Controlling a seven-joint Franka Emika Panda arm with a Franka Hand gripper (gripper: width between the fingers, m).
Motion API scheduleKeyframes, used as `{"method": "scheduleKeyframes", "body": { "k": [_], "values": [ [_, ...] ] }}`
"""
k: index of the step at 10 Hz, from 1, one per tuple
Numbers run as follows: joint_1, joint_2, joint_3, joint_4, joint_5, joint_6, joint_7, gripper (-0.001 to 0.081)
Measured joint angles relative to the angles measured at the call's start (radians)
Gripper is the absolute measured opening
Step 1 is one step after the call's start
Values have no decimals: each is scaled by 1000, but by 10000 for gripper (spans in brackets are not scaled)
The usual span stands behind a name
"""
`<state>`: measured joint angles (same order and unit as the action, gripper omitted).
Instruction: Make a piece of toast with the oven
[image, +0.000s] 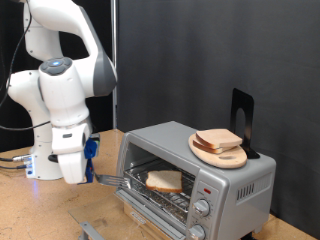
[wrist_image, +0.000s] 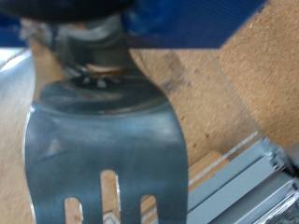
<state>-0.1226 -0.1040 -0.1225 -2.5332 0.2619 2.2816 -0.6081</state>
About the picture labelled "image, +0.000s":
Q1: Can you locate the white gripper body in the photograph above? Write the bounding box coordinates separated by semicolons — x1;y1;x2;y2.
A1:
51;121;94;185

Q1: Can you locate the metal spatula with blue block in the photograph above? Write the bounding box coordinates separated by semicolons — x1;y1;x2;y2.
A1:
47;153;132;190

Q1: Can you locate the glass oven door with handle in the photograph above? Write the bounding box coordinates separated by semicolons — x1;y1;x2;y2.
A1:
68;190;188;240

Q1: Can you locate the silver oven knob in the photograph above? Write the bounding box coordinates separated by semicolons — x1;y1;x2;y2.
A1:
192;198;212;218
187;223;207;240

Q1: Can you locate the silver toaster oven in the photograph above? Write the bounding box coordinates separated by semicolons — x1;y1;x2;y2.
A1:
114;120;278;240

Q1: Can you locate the black curtain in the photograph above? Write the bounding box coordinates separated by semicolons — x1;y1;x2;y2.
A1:
0;0;116;153

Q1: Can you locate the vertical metal pole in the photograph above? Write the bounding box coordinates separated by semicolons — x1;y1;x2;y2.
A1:
110;0;119;130

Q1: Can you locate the round wooden cutting board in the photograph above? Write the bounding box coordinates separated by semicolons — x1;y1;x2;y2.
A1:
188;133;249;170

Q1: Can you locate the grey backdrop cloth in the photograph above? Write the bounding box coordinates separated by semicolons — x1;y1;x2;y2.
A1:
116;0;320;239

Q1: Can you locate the black metal bookend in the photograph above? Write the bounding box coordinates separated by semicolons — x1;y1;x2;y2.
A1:
229;88;261;160

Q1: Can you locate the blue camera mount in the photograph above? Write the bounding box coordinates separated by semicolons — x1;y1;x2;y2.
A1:
83;138;98;160

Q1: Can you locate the base cable with metal plug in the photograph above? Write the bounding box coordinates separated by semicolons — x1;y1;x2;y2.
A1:
0;153;33;163

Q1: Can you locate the thin black base cable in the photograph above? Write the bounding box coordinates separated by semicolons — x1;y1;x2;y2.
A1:
0;163;29;171

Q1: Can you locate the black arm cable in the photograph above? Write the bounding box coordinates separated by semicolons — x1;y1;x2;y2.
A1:
0;13;52;132

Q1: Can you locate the wire oven rack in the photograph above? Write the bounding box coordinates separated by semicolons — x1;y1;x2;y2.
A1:
123;159;197;214

